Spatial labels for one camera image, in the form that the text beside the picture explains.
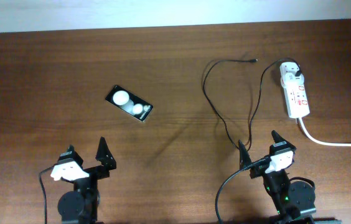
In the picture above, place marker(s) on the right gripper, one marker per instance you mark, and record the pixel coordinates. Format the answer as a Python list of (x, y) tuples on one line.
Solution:
[(246, 158)]

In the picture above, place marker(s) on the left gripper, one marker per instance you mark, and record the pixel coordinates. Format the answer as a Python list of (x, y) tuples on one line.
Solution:
[(106, 160)]

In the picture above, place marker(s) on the black smartphone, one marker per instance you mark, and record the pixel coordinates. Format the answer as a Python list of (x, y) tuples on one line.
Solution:
[(130, 103)]

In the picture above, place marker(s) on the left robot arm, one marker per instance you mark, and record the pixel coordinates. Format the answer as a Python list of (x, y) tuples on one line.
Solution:
[(81, 204)]

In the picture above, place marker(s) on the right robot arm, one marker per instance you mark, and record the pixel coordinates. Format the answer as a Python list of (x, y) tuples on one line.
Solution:
[(293, 198)]

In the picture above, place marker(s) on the black charger plug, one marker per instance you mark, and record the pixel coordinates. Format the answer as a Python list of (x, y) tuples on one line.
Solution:
[(298, 73)]

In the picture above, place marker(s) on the white power strip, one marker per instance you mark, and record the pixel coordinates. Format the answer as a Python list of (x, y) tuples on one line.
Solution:
[(294, 91)]

